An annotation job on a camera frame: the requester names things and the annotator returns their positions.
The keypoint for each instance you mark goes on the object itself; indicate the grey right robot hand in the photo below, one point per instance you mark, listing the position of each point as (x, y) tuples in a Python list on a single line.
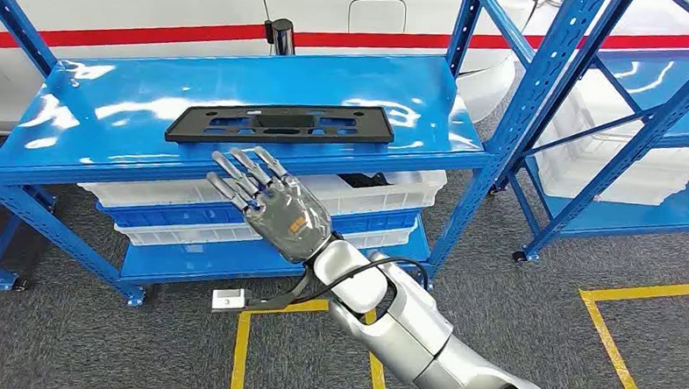
[(288, 220)]

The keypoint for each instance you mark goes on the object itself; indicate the long black plastic part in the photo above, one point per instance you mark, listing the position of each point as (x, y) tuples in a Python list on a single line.
[(376, 131)]

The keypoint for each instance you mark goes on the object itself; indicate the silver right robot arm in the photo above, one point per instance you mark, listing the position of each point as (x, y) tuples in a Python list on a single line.
[(419, 336)]

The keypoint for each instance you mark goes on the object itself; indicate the small black part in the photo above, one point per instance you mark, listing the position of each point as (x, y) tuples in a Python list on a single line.
[(362, 180)]

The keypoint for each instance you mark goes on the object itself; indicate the red barrier belt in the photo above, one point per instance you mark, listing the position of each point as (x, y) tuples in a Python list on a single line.
[(125, 34)]

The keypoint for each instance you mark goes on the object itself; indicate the white car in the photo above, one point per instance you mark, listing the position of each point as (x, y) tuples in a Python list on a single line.
[(126, 3)]

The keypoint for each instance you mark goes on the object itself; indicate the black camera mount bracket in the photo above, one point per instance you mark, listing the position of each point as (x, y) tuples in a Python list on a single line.
[(270, 302)]

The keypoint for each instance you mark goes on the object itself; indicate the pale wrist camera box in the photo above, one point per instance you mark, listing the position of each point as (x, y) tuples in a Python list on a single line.
[(228, 299)]

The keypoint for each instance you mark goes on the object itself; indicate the black chrome stanchion post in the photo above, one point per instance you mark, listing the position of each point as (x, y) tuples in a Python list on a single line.
[(282, 39)]

